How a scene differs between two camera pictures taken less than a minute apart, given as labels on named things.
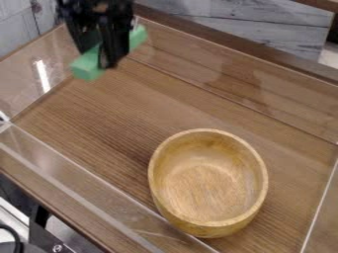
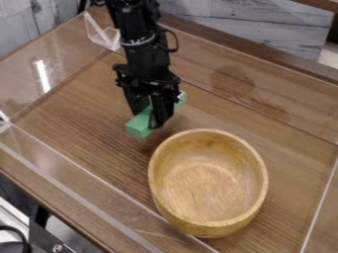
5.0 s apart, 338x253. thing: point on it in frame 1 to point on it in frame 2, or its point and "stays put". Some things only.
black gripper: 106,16 to 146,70
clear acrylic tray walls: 78,137 stays put
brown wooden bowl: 207,178 stays put
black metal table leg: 42,239 stays put
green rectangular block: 85,65 to 138,125
